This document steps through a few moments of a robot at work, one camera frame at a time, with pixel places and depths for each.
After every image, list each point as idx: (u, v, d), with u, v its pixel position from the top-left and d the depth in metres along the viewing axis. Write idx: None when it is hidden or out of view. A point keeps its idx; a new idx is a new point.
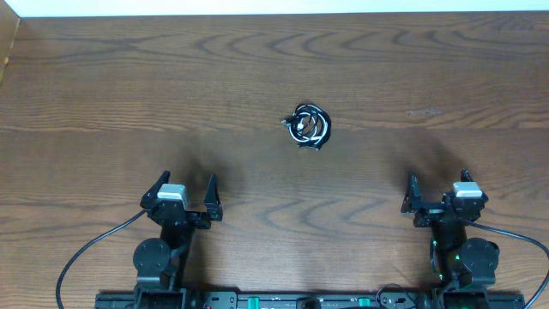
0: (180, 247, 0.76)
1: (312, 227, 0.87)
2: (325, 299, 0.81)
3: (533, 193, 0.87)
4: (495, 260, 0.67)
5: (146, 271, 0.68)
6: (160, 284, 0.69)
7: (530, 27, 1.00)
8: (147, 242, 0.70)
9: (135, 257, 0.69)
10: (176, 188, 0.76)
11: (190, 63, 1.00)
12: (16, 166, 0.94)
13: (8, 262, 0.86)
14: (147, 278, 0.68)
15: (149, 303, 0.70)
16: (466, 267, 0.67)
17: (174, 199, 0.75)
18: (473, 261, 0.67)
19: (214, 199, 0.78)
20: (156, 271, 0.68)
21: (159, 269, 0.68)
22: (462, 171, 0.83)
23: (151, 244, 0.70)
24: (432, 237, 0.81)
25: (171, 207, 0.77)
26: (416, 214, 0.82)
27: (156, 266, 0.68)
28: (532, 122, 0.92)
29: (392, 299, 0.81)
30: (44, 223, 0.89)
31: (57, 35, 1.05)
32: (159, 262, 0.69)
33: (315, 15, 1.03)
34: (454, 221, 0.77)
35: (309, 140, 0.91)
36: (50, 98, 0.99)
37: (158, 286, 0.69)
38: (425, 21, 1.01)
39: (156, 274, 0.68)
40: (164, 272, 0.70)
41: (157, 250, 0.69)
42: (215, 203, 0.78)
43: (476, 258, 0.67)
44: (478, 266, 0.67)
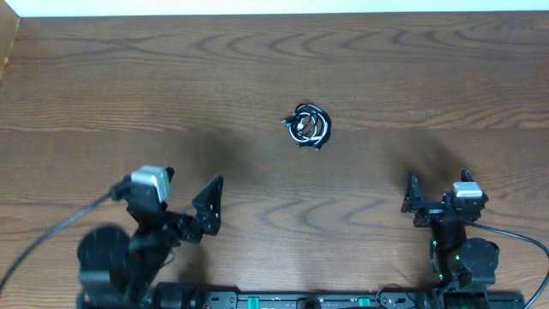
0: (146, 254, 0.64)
1: (312, 227, 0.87)
2: (325, 299, 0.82)
3: (533, 193, 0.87)
4: (495, 260, 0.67)
5: (94, 268, 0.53)
6: (113, 286, 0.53)
7: (531, 26, 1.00)
8: (99, 231, 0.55)
9: (81, 245, 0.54)
10: (153, 172, 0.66)
11: (189, 63, 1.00)
12: (17, 166, 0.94)
13: (9, 261, 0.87)
14: (95, 276, 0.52)
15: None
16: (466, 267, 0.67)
17: (146, 181, 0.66)
18: (473, 261, 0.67)
19: (202, 201, 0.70)
20: (107, 267, 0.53)
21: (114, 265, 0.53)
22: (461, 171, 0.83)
23: (107, 233, 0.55)
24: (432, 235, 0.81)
25: (143, 195, 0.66)
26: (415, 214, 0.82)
27: (108, 262, 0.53)
28: (532, 122, 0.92)
29: (392, 299, 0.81)
30: (44, 223, 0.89)
31: (56, 35, 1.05)
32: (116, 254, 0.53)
33: (315, 15, 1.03)
34: (454, 222, 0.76)
35: (309, 140, 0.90)
36: (50, 98, 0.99)
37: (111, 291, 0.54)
38: (425, 21, 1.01)
39: (105, 271, 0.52)
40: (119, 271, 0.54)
41: (112, 239, 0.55)
42: (202, 204, 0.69)
43: (477, 258, 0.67)
44: (478, 266, 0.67)
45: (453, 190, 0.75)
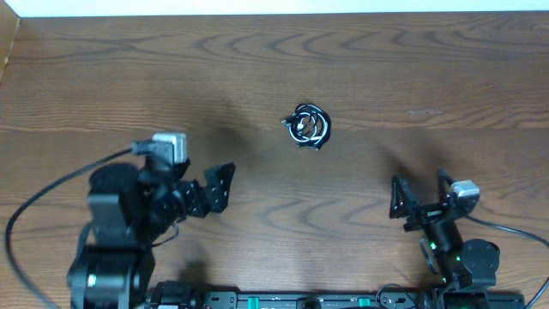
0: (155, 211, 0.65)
1: (312, 228, 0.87)
2: (325, 299, 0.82)
3: (533, 193, 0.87)
4: (496, 261, 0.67)
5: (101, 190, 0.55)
6: (119, 212, 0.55)
7: (531, 26, 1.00)
8: (112, 165, 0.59)
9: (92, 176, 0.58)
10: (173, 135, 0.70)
11: (190, 63, 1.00)
12: (16, 166, 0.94)
13: (9, 262, 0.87)
14: (100, 199, 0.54)
15: (89, 263, 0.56)
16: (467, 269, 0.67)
17: (171, 141, 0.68)
18: (473, 263, 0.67)
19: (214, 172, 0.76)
20: (116, 190, 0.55)
21: (122, 190, 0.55)
22: (441, 172, 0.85)
23: (117, 167, 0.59)
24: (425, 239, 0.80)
25: (162, 153, 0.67)
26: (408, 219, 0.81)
27: (117, 186, 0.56)
28: (532, 122, 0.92)
29: (392, 299, 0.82)
30: (44, 223, 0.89)
31: (56, 35, 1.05)
32: (125, 183, 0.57)
33: (315, 15, 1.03)
34: (449, 224, 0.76)
35: (309, 140, 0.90)
36: (50, 98, 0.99)
37: (117, 217, 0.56)
38: (425, 21, 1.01)
39: (114, 193, 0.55)
40: (126, 198, 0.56)
41: (123, 171, 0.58)
42: (214, 173, 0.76)
43: (478, 259, 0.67)
44: (478, 267, 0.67)
45: (454, 190, 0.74)
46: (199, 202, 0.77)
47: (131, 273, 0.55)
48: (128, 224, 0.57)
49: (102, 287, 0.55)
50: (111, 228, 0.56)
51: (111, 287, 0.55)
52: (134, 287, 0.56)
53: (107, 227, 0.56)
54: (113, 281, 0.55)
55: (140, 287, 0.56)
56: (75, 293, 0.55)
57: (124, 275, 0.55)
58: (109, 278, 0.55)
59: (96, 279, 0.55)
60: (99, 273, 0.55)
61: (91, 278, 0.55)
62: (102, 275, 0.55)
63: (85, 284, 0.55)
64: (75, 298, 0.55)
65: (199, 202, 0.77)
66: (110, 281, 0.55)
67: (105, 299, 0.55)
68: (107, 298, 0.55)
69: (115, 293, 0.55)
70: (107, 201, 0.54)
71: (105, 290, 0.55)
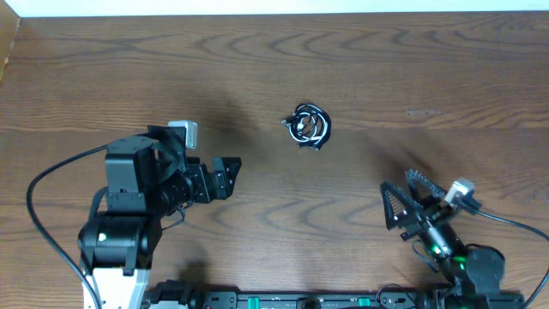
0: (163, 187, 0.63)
1: (311, 228, 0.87)
2: (325, 299, 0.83)
3: (532, 193, 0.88)
4: (501, 271, 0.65)
5: (118, 154, 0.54)
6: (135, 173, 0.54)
7: (532, 26, 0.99)
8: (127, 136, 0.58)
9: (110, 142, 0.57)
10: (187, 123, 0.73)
11: (190, 63, 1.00)
12: (17, 166, 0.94)
13: (11, 262, 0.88)
14: (117, 160, 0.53)
15: (99, 224, 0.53)
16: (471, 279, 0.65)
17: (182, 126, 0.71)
18: (479, 273, 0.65)
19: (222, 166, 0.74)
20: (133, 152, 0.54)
21: (137, 152, 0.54)
22: (407, 172, 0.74)
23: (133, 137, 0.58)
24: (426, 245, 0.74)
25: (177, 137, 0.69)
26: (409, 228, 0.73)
27: (132, 150, 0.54)
28: (532, 122, 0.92)
29: (392, 299, 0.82)
30: (45, 224, 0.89)
31: (56, 35, 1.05)
32: (141, 146, 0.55)
33: (315, 15, 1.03)
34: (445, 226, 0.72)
35: (309, 140, 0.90)
36: (50, 98, 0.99)
37: (131, 180, 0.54)
38: (425, 21, 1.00)
39: (131, 154, 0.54)
40: (140, 161, 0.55)
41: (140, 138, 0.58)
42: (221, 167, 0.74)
43: (482, 270, 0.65)
44: (484, 278, 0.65)
45: (457, 190, 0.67)
46: (206, 189, 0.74)
47: (140, 236, 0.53)
48: (141, 187, 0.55)
49: (111, 247, 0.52)
50: (124, 190, 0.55)
51: (120, 251, 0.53)
52: (143, 250, 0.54)
53: (121, 189, 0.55)
54: (123, 243, 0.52)
55: (148, 251, 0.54)
56: (84, 254, 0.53)
57: (135, 237, 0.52)
58: (118, 240, 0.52)
59: (105, 240, 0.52)
60: (109, 234, 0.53)
61: (99, 239, 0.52)
62: (111, 236, 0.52)
63: (94, 244, 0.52)
64: (86, 258, 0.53)
65: (204, 189, 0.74)
66: (120, 242, 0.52)
67: (113, 261, 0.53)
68: (117, 259, 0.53)
69: (124, 254, 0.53)
70: (123, 160, 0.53)
71: (115, 251, 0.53)
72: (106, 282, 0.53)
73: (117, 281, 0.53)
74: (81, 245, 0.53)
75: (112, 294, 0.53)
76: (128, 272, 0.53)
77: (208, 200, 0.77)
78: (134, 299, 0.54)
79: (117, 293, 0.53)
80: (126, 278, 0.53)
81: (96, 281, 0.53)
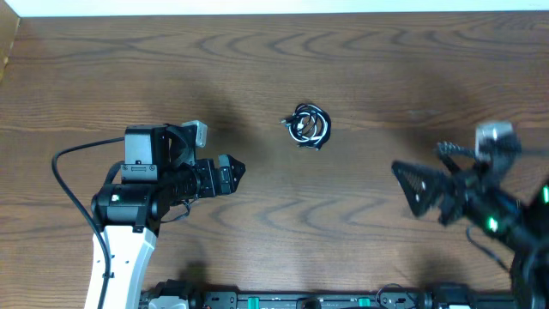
0: (174, 174, 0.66)
1: (312, 228, 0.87)
2: (325, 299, 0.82)
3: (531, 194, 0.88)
4: None
5: (138, 130, 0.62)
6: (150, 146, 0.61)
7: (532, 26, 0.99)
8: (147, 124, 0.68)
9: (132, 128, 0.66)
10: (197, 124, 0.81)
11: (189, 63, 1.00)
12: (16, 166, 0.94)
13: (9, 262, 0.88)
14: (136, 134, 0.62)
15: (113, 187, 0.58)
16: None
17: (194, 124, 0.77)
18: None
19: (227, 162, 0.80)
20: (150, 129, 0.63)
21: (154, 129, 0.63)
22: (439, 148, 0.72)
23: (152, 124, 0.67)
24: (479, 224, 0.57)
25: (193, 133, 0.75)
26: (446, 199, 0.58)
27: (150, 128, 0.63)
28: (532, 123, 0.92)
29: (392, 299, 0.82)
30: (43, 223, 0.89)
31: (56, 35, 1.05)
32: (158, 127, 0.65)
33: (315, 15, 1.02)
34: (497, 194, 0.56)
35: (309, 140, 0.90)
36: (50, 98, 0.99)
37: (147, 153, 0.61)
38: (425, 21, 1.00)
39: (148, 130, 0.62)
40: (156, 138, 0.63)
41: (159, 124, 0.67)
42: (227, 163, 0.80)
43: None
44: None
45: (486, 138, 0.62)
46: (212, 182, 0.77)
47: (151, 200, 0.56)
48: (155, 160, 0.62)
49: (123, 208, 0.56)
50: (139, 162, 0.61)
51: (130, 210, 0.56)
52: (153, 214, 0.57)
53: (136, 161, 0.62)
54: (134, 202, 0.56)
55: (157, 217, 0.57)
56: (97, 213, 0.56)
57: (146, 200, 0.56)
58: (130, 201, 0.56)
59: (118, 200, 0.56)
60: (122, 196, 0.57)
61: (112, 200, 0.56)
62: (124, 196, 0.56)
63: (108, 202, 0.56)
64: (98, 217, 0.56)
65: (211, 182, 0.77)
66: (132, 202, 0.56)
67: (123, 221, 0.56)
68: (126, 221, 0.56)
69: (133, 215, 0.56)
70: (142, 136, 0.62)
71: (125, 211, 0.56)
72: (117, 237, 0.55)
73: (129, 236, 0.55)
74: (94, 204, 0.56)
75: (122, 249, 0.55)
76: (137, 229, 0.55)
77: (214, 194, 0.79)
78: (141, 257, 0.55)
79: (127, 247, 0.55)
80: (137, 235, 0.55)
81: (108, 236, 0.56)
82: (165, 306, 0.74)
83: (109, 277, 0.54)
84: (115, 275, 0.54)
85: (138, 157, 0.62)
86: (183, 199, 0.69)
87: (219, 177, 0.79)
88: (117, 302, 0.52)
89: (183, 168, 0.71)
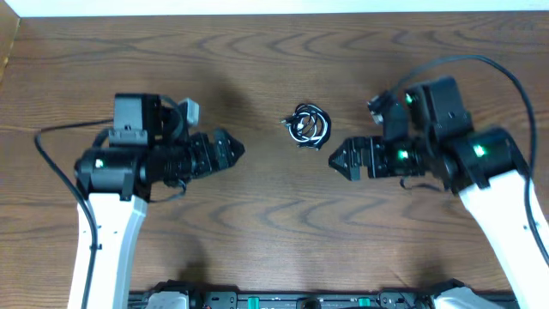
0: (167, 148, 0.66)
1: (311, 227, 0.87)
2: (325, 299, 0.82)
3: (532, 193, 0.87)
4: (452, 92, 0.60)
5: (128, 95, 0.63)
6: (140, 111, 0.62)
7: (532, 26, 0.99)
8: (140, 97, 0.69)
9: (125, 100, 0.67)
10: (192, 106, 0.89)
11: (189, 63, 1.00)
12: (16, 166, 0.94)
13: (9, 261, 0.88)
14: (127, 99, 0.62)
15: (97, 151, 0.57)
16: (436, 100, 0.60)
17: (184, 101, 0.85)
18: (443, 99, 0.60)
19: (223, 136, 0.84)
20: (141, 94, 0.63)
21: (145, 94, 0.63)
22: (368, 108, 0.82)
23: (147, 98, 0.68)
24: (401, 166, 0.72)
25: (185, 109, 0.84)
26: (362, 154, 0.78)
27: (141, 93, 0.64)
28: (533, 122, 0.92)
29: (392, 299, 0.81)
30: (44, 224, 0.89)
31: (56, 35, 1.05)
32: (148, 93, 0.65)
33: (315, 15, 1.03)
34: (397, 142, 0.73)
35: (309, 140, 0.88)
36: (50, 98, 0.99)
37: (137, 118, 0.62)
38: (425, 21, 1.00)
39: (139, 95, 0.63)
40: (147, 104, 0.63)
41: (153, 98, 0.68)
42: (223, 137, 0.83)
43: (443, 95, 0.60)
44: (447, 99, 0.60)
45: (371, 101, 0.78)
46: (207, 156, 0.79)
47: (137, 165, 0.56)
48: (144, 126, 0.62)
49: (108, 172, 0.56)
50: (129, 128, 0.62)
51: (117, 176, 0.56)
52: (141, 179, 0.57)
53: (125, 127, 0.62)
54: (120, 166, 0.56)
55: (146, 182, 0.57)
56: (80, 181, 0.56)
57: (132, 165, 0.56)
58: (115, 166, 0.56)
59: (102, 166, 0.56)
60: (105, 161, 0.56)
61: (97, 165, 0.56)
62: (110, 160, 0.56)
63: (92, 169, 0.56)
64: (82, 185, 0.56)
65: (206, 156, 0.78)
66: (117, 168, 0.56)
67: (109, 187, 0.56)
68: (113, 186, 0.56)
69: (120, 181, 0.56)
70: (132, 100, 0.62)
71: (111, 177, 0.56)
72: (104, 207, 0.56)
73: (116, 206, 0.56)
74: (77, 172, 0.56)
75: (110, 219, 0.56)
76: (125, 197, 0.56)
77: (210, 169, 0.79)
78: (129, 226, 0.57)
79: (114, 217, 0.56)
80: (125, 204, 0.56)
81: (93, 205, 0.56)
82: (165, 298, 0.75)
83: (97, 249, 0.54)
84: (103, 246, 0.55)
85: (126, 123, 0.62)
86: (177, 174, 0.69)
87: (214, 151, 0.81)
88: (107, 271, 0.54)
89: (177, 143, 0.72)
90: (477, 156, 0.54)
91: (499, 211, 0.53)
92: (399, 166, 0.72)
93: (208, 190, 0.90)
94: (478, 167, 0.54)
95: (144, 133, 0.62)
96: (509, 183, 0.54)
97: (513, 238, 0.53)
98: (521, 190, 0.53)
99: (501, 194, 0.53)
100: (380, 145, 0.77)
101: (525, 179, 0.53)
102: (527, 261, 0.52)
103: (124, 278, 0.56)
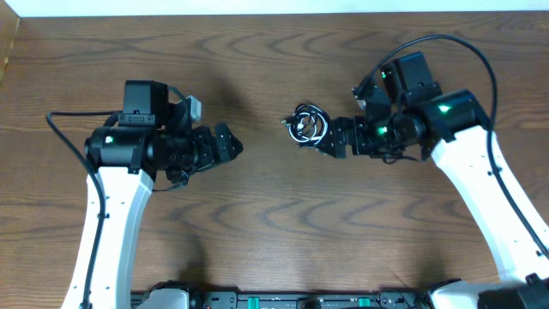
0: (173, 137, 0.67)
1: (312, 228, 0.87)
2: (325, 299, 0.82)
3: (533, 193, 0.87)
4: (419, 65, 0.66)
5: (138, 82, 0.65)
6: (148, 96, 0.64)
7: (531, 26, 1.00)
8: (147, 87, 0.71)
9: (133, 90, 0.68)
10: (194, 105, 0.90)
11: (189, 63, 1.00)
12: (16, 166, 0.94)
13: (9, 261, 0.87)
14: (136, 85, 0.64)
15: (106, 130, 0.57)
16: (406, 74, 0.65)
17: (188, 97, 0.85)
18: (411, 72, 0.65)
19: (226, 131, 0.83)
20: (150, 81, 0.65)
21: (154, 81, 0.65)
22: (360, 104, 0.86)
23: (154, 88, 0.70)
24: (383, 142, 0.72)
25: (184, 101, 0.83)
26: (346, 134, 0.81)
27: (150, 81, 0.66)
28: (533, 122, 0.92)
29: (392, 299, 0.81)
30: (44, 224, 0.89)
31: (57, 35, 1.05)
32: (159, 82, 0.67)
33: (315, 15, 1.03)
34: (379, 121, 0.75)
35: (309, 140, 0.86)
36: (51, 98, 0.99)
37: (146, 103, 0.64)
38: (425, 21, 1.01)
39: (148, 82, 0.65)
40: (155, 91, 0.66)
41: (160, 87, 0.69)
42: (226, 133, 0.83)
43: (410, 68, 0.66)
44: (415, 71, 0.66)
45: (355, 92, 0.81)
46: (210, 149, 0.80)
47: (146, 143, 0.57)
48: (153, 112, 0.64)
49: (117, 149, 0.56)
50: (137, 112, 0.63)
51: (125, 153, 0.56)
52: (149, 157, 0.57)
53: (135, 112, 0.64)
54: (129, 144, 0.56)
55: (153, 160, 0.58)
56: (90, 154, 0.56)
57: (141, 142, 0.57)
58: (124, 144, 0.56)
59: (111, 142, 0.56)
60: (116, 138, 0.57)
61: (106, 142, 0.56)
62: (119, 138, 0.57)
63: (101, 144, 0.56)
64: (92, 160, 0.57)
65: (208, 148, 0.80)
66: (127, 145, 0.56)
67: (117, 164, 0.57)
68: (123, 162, 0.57)
69: (129, 158, 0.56)
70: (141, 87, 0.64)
71: (120, 153, 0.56)
72: (112, 178, 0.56)
73: (124, 178, 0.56)
74: (87, 148, 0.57)
75: (117, 190, 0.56)
76: (133, 171, 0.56)
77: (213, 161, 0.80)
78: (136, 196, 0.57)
79: (122, 188, 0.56)
80: (133, 177, 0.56)
81: (101, 177, 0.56)
82: (166, 290, 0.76)
83: (105, 218, 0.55)
84: (111, 216, 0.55)
85: (135, 108, 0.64)
86: (180, 165, 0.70)
87: (217, 144, 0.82)
88: (114, 241, 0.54)
89: (183, 136, 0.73)
90: (442, 112, 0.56)
91: (466, 160, 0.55)
92: (382, 143, 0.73)
93: (208, 190, 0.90)
94: (444, 124, 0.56)
95: (152, 118, 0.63)
96: (473, 135, 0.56)
97: (479, 186, 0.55)
98: (482, 140, 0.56)
99: (466, 144, 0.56)
100: (363, 125, 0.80)
101: (488, 130, 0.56)
102: (494, 205, 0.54)
103: (129, 249, 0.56)
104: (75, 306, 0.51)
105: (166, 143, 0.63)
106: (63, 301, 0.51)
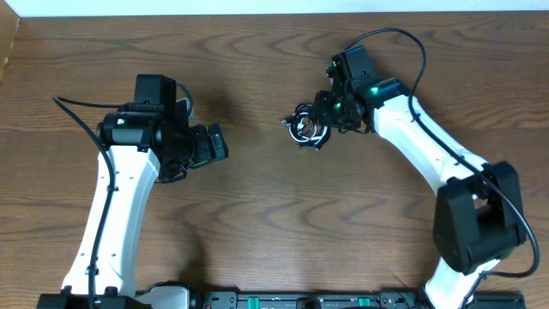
0: (177, 129, 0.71)
1: (312, 228, 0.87)
2: (325, 299, 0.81)
3: (533, 192, 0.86)
4: (364, 57, 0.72)
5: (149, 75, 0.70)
6: (159, 87, 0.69)
7: (530, 26, 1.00)
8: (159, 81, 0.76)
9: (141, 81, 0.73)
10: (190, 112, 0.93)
11: (189, 63, 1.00)
12: (16, 166, 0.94)
13: (8, 261, 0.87)
14: (147, 77, 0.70)
15: (118, 115, 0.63)
16: (351, 64, 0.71)
17: None
18: (356, 63, 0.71)
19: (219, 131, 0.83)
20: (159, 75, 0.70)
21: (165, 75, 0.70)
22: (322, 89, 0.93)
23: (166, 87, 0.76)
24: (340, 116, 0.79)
25: None
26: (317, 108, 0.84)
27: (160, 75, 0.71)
28: (533, 122, 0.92)
29: (392, 299, 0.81)
30: (44, 224, 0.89)
31: (57, 35, 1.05)
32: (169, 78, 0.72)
33: (315, 15, 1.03)
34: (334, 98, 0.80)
35: (309, 140, 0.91)
36: (50, 98, 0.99)
37: (156, 93, 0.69)
38: (425, 21, 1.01)
39: (158, 75, 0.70)
40: (166, 84, 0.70)
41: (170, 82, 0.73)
42: (220, 134, 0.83)
43: (358, 60, 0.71)
44: (360, 65, 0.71)
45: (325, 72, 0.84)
46: (208, 146, 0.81)
47: (154, 127, 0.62)
48: (160, 101, 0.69)
49: (128, 131, 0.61)
50: (147, 102, 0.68)
51: (135, 136, 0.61)
52: (158, 141, 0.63)
53: (144, 101, 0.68)
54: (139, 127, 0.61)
55: (160, 144, 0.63)
56: (103, 135, 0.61)
57: (150, 126, 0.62)
58: (135, 127, 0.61)
59: (123, 124, 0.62)
60: (126, 121, 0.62)
61: (118, 124, 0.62)
62: (130, 122, 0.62)
63: (113, 126, 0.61)
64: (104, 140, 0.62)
65: (207, 145, 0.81)
66: (137, 128, 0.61)
67: (127, 144, 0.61)
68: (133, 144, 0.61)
69: (139, 139, 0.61)
70: (152, 78, 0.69)
71: (129, 136, 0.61)
72: (122, 155, 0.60)
73: (135, 155, 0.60)
74: (100, 130, 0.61)
75: (127, 166, 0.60)
76: (141, 149, 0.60)
77: (214, 157, 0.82)
78: (145, 174, 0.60)
79: (131, 165, 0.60)
80: (141, 154, 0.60)
81: (112, 154, 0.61)
82: (169, 287, 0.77)
83: (114, 190, 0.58)
84: (120, 189, 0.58)
85: (145, 98, 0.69)
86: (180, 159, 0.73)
87: (214, 142, 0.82)
88: (121, 214, 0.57)
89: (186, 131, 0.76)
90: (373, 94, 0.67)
91: (392, 115, 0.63)
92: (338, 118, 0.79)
93: (208, 190, 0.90)
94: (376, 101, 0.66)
95: (160, 106, 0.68)
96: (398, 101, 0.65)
97: (406, 132, 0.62)
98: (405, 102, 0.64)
99: (392, 105, 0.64)
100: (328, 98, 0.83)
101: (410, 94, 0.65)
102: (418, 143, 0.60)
103: (135, 223, 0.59)
104: (83, 270, 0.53)
105: (171, 131, 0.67)
106: (70, 268, 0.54)
